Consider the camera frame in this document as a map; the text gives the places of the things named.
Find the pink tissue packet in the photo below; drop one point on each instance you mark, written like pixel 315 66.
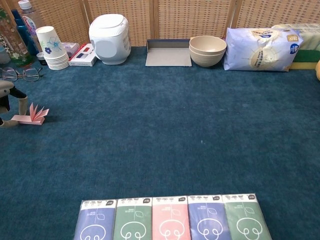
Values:
pixel 171 220

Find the stacked floral paper cups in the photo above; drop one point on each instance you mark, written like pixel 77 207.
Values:
pixel 50 45

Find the green tea bottle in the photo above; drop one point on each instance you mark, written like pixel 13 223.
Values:
pixel 15 47

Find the teal carpet table cover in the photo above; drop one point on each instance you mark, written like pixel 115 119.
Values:
pixel 160 125

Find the yellow plush toy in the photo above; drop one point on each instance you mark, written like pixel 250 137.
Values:
pixel 318 71

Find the pale paper towel pack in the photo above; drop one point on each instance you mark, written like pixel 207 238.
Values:
pixel 311 35

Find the pink sticky note pad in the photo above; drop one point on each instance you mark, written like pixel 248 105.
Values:
pixel 27 120

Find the small purple container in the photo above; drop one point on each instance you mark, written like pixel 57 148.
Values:
pixel 71 47

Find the white mini rice cooker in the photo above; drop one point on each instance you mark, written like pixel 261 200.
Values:
pixel 110 37

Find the woven wooden folding screen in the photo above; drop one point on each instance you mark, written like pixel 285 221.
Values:
pixel 195 17

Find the blue white tissue bag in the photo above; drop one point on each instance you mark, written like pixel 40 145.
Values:
pixel 260 50

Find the red white blue carton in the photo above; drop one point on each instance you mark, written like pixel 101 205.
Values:
pixel 82 58

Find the black frame eyeglasses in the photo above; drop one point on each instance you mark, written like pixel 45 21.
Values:
pixel 31 75

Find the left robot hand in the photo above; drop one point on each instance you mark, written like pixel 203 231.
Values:
pixel 7 86

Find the blue tissue packet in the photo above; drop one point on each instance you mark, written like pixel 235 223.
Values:
pixel 208 220
pixel 95 222

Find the green tissue packet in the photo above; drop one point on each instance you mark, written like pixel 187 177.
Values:
pixel 246 218
pixel 132 221

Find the clear water bottle pink label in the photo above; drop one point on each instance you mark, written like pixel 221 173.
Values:
pixel 30 22

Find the green and yellow foam pad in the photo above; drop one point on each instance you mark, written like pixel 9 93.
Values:
pixel 306 58

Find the grey cardboard box tray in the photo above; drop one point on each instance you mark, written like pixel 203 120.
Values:
pixel 167 57

